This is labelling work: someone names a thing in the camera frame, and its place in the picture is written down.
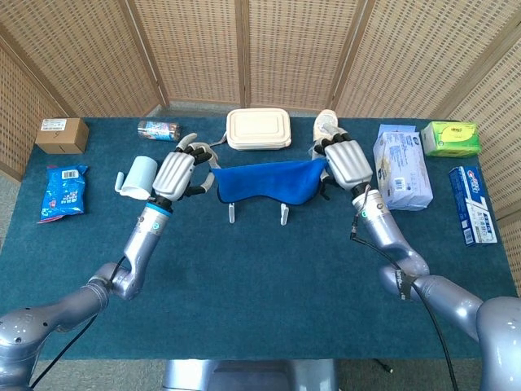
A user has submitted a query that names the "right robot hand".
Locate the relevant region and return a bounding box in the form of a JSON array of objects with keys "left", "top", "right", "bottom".
[{"left": 311, "top": 121, "right": 374, "bottom": 192}]

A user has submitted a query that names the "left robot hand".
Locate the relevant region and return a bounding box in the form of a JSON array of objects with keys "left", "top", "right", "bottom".
[{"left": 152, "top": 132, "right": 223, "bottom": 203}]

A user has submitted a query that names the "blue microfiber cloth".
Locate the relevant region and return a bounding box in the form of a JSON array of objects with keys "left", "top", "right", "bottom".
[{"left": 210, "top": 158, "right": 333, "bottom": 204}]

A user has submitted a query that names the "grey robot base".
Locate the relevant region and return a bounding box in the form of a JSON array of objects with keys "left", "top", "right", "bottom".
[{"left": 161, "top": 358, "right": 339, "bottom": 391}]

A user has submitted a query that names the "silver metal rack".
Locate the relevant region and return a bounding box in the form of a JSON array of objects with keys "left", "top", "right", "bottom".
[{"left": 226, "top": 200, "right": 291, "bottom": 226}]

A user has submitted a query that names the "white plastic pitcher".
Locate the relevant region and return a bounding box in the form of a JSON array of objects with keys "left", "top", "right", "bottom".
[{"left": 113, "top": 156, "right": 159, "bottom": 201}]

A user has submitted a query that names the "clear jar with blue label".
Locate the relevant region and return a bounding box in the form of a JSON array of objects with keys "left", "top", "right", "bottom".
[{"left": 137, "top": 120, "right": 182, "bottom": 143}]

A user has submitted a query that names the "white and blue tissue pack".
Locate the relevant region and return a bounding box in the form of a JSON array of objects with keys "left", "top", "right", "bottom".
[{"left": 372, "top": 124, "right": 434, "bottom": 212}]

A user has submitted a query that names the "mayonnaise squeeze bottle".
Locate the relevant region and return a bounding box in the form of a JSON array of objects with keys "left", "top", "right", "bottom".
[{"left": 311, "top": 108, "right": 339, "bottom": 160}]

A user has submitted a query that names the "cream lunch box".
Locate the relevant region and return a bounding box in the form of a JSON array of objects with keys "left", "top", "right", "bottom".
[{"left": 225, "top": 108, "right": 293, "bottom": 152}]

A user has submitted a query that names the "green tissue pack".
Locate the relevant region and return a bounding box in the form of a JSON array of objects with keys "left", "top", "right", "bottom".
[{"left": 419, "top": 121, "right": 481, "bottom": 159}]

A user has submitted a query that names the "blue snack bag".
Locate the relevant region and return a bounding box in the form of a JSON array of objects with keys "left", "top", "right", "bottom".
[{"left": 37, "top": 164, "right": 90, "bottom": 224}]

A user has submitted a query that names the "brown cardboard box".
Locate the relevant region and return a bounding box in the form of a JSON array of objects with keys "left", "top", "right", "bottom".
[{"left": 34, "top": 117, "right": 90, "bottom": 155}]

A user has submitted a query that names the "woven folding screen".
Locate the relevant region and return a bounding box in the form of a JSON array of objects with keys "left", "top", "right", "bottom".
[{"left": 0, "top": 0, "right": 521, "bottom": 298}]

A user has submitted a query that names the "blue toothpaste box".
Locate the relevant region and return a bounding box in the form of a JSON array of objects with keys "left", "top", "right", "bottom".
[{"left": 448, "top": 165, "right": 499, "bottom": 247}]

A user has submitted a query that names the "teal table cloth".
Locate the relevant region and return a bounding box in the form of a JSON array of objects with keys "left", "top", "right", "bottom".
[{"left": 0, "top": 116, "right": 521, "bottom": 362}]

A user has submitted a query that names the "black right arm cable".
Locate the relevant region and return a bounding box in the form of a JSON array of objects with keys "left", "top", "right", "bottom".
[{"left": 348, "top": 185, "right": 457, "bottom": 391}]

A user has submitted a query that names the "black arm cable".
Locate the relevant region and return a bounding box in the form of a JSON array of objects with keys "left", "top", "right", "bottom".
[
  {"left": 348, "top": 185, "right": 457, "bottom": 391},
  {"left": 30, "top": 254, "right": 131, "bottom": 388}
]

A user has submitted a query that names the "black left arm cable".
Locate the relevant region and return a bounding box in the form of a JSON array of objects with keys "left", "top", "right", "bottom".
[{"left": 30, "top": 254, "right": 131, "bottom": 388}]

